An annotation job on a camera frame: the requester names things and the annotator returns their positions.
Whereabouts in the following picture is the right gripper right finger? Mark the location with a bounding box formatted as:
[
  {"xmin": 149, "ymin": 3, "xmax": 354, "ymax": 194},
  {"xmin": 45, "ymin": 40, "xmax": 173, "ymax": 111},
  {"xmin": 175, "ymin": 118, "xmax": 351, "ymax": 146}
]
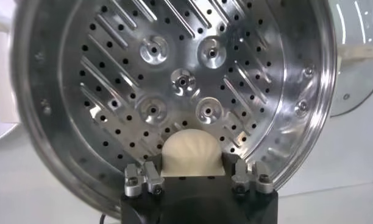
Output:
[{"xmin": 221, "ymin": 152, "xmax": 274, "ymax": 195}]

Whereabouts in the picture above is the white steamed baozi bun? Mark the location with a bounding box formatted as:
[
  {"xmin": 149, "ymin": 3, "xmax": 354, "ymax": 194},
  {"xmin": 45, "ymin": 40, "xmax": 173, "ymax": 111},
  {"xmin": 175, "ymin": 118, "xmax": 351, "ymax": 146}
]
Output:
[{"xmin": 160, "ymin": 128, "xmax": 226, "ymax": 177}]

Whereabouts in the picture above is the stainless steel steamer basket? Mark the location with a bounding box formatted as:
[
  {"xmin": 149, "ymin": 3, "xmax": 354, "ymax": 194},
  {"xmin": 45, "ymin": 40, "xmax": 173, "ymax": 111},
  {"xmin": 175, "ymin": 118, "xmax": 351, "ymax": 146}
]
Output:
[{"xmin": 0, "ymin": 0, "xmax": 338, "ymax": 220}]

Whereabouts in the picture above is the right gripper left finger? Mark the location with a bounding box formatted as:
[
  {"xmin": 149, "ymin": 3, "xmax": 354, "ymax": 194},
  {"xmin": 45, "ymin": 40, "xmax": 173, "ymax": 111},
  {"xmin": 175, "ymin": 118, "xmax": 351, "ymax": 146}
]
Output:
[{"xmin": 124, "ymin": 153, "xmax": 165, "ymax": 198}]

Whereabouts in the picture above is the round glass pot lid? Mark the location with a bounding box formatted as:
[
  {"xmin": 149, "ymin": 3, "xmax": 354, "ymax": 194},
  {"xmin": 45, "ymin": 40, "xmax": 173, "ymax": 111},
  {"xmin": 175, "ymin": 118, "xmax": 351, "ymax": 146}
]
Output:
[{"xmin": 328, "ymin": 0, "xmax": 373, "ymax": 118}]

